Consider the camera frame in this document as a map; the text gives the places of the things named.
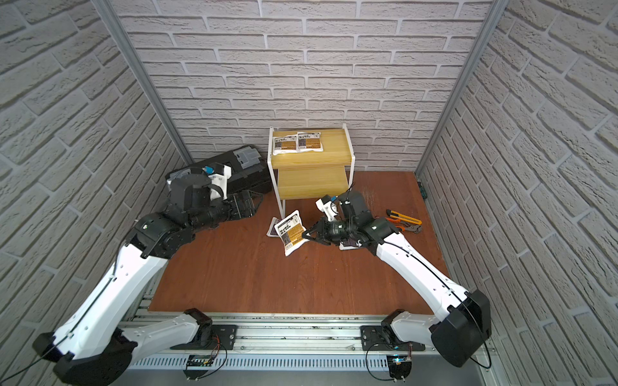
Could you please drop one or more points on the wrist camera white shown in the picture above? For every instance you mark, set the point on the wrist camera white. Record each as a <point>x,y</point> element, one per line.
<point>327,205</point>
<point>219,175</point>

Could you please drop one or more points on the controller board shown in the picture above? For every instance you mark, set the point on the controller board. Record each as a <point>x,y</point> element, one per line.
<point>399,367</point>
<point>199,366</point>

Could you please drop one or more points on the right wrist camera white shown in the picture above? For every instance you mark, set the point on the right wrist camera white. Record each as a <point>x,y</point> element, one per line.
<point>327,205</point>

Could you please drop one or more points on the purple coffee bag left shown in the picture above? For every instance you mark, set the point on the purple coffee bag left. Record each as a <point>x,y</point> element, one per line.
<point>272,232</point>

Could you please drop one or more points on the white frame wooden shelf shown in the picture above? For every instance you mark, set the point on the white frame wooden shelf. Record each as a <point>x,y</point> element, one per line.
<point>311,174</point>

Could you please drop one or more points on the aluminium rail frame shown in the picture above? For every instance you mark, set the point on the aluminium rail frame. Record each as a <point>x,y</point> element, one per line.
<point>288,342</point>

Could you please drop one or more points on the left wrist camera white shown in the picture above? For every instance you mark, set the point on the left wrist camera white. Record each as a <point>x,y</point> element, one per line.
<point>219,175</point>

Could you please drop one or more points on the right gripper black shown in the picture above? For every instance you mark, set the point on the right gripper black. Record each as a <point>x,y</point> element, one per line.
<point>321,225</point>

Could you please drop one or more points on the yellow coffee bag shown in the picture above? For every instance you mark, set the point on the yellow coffee bag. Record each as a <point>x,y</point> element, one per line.
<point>309,142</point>
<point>291,231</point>
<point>287,144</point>

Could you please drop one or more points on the purple coffee bag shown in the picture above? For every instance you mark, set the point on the purple coffee bag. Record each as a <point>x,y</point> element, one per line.
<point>348,246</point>
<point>272,232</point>

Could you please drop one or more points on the right controller board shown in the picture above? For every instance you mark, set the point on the right controller board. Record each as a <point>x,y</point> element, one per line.
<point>399,367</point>

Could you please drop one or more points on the left controller board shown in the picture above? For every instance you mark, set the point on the left controller board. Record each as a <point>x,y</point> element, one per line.
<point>199,366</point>

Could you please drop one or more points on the purple coffee bag right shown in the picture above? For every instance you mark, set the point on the purple coffee bag right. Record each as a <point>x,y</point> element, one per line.
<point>348,246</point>

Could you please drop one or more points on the orange handled pliers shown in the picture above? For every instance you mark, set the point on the orange handled pliers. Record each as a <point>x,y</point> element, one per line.
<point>412,225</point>

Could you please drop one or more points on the black plastic toolbox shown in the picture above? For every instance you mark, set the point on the black plastic toolbox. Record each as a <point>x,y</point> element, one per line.
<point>249,170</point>

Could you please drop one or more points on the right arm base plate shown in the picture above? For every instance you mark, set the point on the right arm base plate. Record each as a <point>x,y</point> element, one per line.
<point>373,337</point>

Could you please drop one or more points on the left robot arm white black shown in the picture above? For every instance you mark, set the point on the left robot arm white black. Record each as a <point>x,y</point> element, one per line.
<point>90,348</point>

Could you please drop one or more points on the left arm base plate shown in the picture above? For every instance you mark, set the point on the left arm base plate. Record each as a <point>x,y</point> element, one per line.
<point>208,337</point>

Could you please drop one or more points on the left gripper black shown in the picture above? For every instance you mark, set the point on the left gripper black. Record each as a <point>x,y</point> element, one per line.
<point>234,207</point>

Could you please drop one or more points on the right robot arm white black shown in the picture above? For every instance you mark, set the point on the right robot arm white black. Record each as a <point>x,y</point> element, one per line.
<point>460,322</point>

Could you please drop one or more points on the yellow utility knife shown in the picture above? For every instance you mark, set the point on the yellow utility knife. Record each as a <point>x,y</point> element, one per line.
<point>404,217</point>

